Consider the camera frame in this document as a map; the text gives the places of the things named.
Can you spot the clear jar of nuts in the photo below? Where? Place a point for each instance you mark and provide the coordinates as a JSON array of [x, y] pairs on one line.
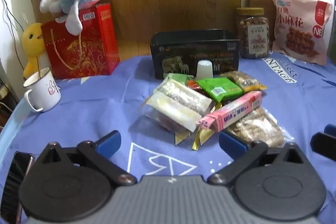
[[253, 35]]

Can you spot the pink candy box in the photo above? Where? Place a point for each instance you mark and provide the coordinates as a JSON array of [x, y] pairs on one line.
[[233, 109]]

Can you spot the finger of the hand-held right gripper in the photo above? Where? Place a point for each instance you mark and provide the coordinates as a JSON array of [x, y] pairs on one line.
[[324, 144]]

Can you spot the gold foil packet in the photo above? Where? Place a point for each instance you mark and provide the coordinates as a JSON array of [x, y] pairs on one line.
[[202, 136]]

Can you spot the clear wrapped cream cake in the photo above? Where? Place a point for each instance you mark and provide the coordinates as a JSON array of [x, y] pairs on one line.
[[173, 113], [183, 95]]

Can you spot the red gift box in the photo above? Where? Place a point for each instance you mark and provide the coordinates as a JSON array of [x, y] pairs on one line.
[[86, 50]]

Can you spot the yellow duck plush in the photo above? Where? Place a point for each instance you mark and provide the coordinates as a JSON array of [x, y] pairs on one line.
[[31, 40]]

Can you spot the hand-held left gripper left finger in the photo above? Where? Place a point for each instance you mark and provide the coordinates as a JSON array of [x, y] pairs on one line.
[[109, 144]]

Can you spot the pink snack bag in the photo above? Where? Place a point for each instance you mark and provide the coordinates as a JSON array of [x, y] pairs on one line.
[[299, 29]]

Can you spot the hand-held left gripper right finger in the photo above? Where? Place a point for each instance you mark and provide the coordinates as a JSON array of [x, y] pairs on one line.
[[231, 145]]

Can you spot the small white plastic cup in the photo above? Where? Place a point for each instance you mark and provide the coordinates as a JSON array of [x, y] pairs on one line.
[[204, 69]]

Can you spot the blue printed tablecloth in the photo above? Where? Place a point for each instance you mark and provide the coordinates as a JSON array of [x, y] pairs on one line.
[[92, 108]]

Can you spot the clear bag of seeds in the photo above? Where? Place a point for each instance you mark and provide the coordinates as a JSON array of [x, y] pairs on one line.
[[257, 127]]

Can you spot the pale green snack packet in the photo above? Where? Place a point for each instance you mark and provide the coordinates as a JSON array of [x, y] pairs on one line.
[[178, 78]]

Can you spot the red snack packet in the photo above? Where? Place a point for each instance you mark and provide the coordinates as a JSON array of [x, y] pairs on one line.
[[193, 84]]

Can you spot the white enamel mug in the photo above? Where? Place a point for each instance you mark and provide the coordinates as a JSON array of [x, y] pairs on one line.
[[44, 92]]

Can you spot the smartphone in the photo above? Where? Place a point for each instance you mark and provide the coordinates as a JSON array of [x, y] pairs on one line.
[[15, 182]]

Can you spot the black storage box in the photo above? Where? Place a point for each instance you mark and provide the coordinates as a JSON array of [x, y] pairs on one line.
[[183, 53]]

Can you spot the yellow peanut packet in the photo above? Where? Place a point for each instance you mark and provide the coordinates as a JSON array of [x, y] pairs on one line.
[[244, 81]]

